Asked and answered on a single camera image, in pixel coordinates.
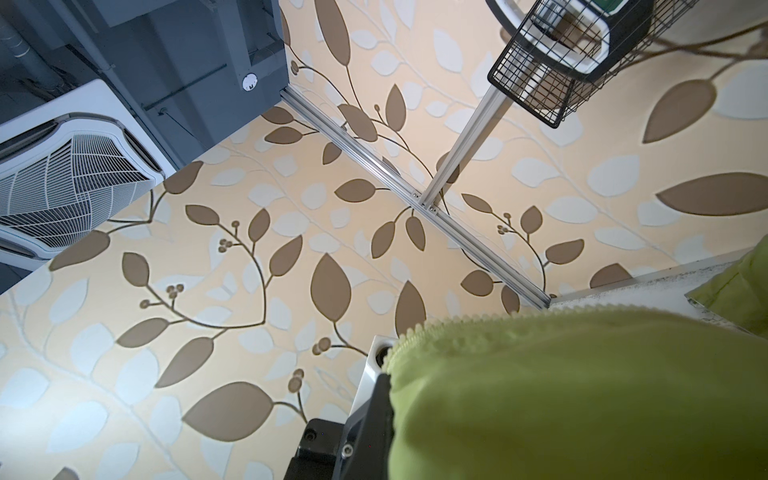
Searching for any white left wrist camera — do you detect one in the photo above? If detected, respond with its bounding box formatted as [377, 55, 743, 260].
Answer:
[350, 335, 397, 416]

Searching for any black wire basket back wall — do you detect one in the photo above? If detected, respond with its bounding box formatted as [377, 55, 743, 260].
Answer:
[487, 0, 696, 129]

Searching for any green zip-up hooded jacket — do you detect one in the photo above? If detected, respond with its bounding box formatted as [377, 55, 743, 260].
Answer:
[384, 243, 767, 479]

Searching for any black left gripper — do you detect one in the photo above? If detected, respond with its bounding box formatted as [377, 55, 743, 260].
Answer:
[284, 408, 366, 480]

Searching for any white ceiling air conditioner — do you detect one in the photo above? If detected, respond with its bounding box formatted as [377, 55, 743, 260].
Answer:
[1, 80, 176, 271]

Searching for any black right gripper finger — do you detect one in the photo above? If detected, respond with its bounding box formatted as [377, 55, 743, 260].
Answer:
[347, 374, 394, 480]

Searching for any aluminium frame strut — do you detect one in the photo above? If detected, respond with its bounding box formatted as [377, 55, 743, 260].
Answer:
[281, 85, 551, 310]

